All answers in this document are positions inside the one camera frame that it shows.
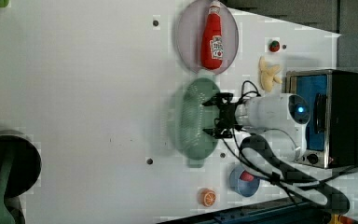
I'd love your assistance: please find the blue bowl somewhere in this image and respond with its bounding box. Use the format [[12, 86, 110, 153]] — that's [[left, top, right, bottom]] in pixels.
[[228, 165, 260, 197]]

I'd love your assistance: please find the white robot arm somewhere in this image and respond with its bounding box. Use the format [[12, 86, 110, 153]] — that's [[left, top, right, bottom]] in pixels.
[[202, 92, 310, 161]]

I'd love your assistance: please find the plush ketchup bottle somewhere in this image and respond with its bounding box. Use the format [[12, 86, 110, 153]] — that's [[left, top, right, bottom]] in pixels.
[[200, 0, 224, 70]]

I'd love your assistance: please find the plush peeled banana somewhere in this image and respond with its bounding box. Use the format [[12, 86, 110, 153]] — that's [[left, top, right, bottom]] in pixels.
[[258, 57, 282, 92]]

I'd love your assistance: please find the black toaster oven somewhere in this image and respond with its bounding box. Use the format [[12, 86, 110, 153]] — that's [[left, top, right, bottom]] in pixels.
[[285, 69, 358, 169]]

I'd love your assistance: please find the black pot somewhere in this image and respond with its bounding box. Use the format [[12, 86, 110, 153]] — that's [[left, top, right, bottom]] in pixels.
[[0, 135, 42, 198]]

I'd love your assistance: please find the red toy strawberry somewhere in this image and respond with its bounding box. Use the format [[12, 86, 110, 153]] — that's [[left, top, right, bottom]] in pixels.
[[268, 40, 281, 52]]

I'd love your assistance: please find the mint green strainer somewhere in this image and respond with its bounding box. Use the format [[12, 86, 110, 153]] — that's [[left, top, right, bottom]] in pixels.
[[168, 77, 220, 168]]

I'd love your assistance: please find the grey round plate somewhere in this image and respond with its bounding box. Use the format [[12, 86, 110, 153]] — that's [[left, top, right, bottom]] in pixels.
[[175, 0, 239, 75]]

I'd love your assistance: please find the orange slice toy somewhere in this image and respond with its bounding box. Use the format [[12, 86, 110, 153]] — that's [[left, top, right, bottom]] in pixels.
[[199, 189, 216, 207]]

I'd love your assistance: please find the green spatula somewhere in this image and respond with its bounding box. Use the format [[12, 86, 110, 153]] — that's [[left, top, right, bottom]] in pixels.
[[0, 149, 16, 224]]

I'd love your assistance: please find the green cylinder toy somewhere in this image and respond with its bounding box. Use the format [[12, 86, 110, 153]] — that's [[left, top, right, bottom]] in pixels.
[[0, 0, 10, 7]]

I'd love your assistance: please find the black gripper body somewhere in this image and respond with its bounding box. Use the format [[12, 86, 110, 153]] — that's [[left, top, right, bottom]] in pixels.
[[214, 92, 241, 139]]

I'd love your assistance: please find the red toy fruit in bowl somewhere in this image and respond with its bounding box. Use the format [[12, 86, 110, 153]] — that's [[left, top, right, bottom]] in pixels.
[[240, 172, 254, 182]]

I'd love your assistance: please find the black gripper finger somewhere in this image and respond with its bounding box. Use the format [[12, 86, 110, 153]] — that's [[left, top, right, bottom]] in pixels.
[[203, 128, 220, 138], [202, 96, 221, 106]]

